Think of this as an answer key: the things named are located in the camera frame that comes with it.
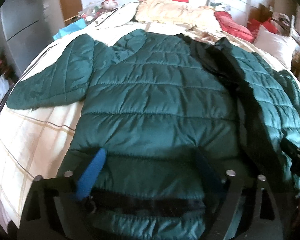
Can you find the dark green quilted puffer jacket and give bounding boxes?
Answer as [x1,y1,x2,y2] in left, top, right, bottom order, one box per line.
[7,29,300,239]

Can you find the cream floral plaid bedspread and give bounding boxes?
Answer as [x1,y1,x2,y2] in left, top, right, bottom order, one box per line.
[0,21,300,230]

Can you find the light blue bag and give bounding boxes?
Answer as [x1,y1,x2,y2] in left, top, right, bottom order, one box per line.
[52,18,86,41]

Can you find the pale pink square pillow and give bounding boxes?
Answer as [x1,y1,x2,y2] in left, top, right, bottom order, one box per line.
[253,25,299,70]

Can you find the grey refrigerator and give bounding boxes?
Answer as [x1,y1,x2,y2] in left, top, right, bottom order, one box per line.
[0,0,53,77]

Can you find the plush doll with red hat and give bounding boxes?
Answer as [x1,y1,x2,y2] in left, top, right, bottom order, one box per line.
[101,0,119,11]

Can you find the peach ruffled pillow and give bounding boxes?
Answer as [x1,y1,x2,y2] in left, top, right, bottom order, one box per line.
[135,0,222,31]

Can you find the wooden chair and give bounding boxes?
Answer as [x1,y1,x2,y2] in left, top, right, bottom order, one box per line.
[271,14,300,78]

